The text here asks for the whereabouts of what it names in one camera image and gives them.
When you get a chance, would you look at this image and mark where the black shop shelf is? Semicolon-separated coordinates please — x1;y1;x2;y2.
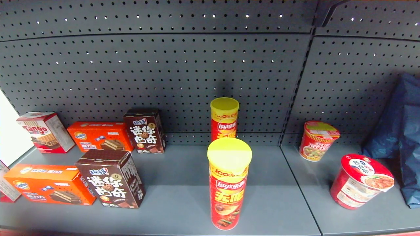
0;0;420;236

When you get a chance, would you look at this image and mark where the red chip can yellow lid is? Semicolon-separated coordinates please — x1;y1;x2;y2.
210;97;240;142
207;137;253;231

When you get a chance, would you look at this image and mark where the brown cookie box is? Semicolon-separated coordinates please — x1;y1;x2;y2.
123;109;166;154
75;149;146;209

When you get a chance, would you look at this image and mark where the red cup noodle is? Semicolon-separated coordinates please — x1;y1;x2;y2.
299;120;341;162

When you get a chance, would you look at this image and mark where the orange cake box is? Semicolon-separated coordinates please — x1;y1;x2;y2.
67;122;134;152
4;164;97;206

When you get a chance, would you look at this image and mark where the red noodle bowl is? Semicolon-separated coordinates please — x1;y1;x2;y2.
330;153;395;210

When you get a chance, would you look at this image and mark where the red wafer box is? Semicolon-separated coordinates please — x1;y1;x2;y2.
0;160;22;203
16;112;75;154

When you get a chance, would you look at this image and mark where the blue plastic bag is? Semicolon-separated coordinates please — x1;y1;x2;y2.
362;72;420;209

